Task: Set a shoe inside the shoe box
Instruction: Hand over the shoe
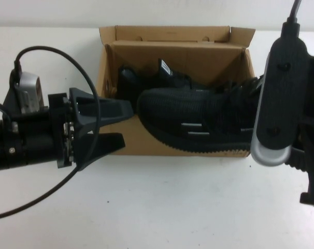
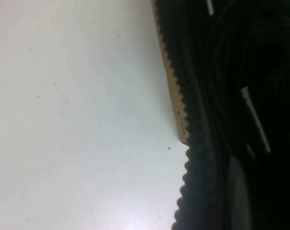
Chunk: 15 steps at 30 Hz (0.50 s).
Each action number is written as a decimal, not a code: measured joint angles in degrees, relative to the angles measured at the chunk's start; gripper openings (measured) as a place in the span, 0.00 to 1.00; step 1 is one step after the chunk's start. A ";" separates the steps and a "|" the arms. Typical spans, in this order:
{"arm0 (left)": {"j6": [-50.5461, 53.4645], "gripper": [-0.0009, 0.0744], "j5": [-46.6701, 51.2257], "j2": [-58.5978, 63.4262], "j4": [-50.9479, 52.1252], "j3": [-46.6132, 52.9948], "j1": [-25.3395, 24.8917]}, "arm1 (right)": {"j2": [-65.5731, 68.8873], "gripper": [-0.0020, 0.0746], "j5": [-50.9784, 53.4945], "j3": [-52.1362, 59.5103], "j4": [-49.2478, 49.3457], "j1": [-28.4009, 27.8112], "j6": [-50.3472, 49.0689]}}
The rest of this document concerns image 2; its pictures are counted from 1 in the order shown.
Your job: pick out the brown cardboard shoe box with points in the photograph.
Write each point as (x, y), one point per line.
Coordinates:
(172, 95)

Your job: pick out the black knit sneaker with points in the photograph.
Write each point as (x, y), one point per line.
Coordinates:
(231, 119)

